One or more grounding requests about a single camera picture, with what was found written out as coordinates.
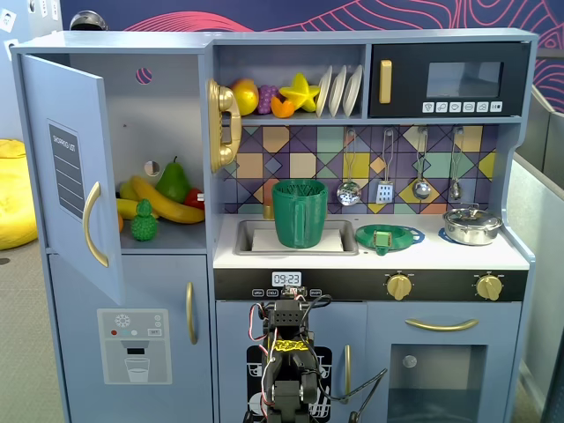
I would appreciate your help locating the green toy pineapple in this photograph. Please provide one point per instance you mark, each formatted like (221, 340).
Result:
(144, 224)

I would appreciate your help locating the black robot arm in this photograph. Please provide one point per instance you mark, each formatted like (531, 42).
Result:
(288, 374)

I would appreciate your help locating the green plastic recipient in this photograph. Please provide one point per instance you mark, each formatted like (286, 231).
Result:
(299, 216)

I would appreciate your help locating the gold toy faucet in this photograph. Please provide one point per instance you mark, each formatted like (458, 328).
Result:
(268, 210)

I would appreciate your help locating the grey toy sink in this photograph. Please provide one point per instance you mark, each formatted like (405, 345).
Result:
(244, 240)

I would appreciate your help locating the digital clock display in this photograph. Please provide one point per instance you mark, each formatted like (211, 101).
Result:
(286, 279)

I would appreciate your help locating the metal toy skimmer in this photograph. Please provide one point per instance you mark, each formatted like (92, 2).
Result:
(349, 194)

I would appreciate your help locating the red toy pepper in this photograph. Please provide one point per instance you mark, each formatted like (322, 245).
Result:
(194, 198)

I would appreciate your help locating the orange toy fruit slice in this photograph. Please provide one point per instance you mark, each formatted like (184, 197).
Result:
(281, 109)

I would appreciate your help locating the metal toy slotted spatula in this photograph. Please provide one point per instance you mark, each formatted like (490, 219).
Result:
(384, 193)

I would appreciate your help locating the large yellow toy banana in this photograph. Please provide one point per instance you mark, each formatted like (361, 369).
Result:
(176, 211)

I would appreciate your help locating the green toy pear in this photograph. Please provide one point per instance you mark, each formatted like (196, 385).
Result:
(172, 183)

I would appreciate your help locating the purple toy grapes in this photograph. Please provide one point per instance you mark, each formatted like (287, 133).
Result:
(266, 99)

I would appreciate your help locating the yellow toy starfruit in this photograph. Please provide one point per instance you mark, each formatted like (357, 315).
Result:
(300, 92)

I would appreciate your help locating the yellow toy lemon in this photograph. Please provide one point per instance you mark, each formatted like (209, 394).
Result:
(246, 96)

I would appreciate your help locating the green round lid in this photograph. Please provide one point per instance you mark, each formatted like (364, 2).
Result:
(403, 235)

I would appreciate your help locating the blue dishwasher door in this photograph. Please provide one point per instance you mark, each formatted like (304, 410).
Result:
(233, 326)

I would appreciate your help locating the white toy plate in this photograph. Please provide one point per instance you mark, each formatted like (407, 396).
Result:
(337, 90)
(324, 92)
(352, 90)

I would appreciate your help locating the gold toy telephone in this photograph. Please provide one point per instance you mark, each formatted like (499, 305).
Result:
(220, 101)

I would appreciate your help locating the gold stove knob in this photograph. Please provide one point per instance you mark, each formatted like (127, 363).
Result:
(487, 287)
(399, 286)

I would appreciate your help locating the metal toy ladle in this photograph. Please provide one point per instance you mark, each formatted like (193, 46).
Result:
(421, 189)

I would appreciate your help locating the blue lower fridge door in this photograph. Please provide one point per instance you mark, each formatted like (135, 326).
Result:
(145, 282)

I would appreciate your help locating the small yellow toy banana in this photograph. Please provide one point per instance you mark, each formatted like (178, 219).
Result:
(127, 208)
(127, 190)

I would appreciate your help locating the blue toy kitchen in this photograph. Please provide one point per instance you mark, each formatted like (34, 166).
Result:
(282, 37)

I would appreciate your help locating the metal toy spoon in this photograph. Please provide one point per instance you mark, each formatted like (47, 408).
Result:
(455, 190)

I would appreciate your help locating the steel toy pot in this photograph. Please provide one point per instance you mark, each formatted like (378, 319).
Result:
(471, 227)

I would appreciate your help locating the black toy microwave door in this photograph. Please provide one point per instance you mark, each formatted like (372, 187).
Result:
(410, 57)

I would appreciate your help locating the grey shopping list sticker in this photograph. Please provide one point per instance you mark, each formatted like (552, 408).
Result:
(66, 176)

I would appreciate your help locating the blue open fridge door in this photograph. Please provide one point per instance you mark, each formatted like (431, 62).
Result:
(61, 92)

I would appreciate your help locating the blue oven door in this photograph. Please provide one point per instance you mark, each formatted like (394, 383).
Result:
(502, 352)

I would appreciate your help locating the yellow beanbag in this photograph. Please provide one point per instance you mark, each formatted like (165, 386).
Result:
(15, 198)

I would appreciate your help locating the small wrist camera board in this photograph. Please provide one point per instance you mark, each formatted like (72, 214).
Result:
(295, 291)

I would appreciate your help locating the white wall outlet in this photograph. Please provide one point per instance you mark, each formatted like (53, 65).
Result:
(6, 20)

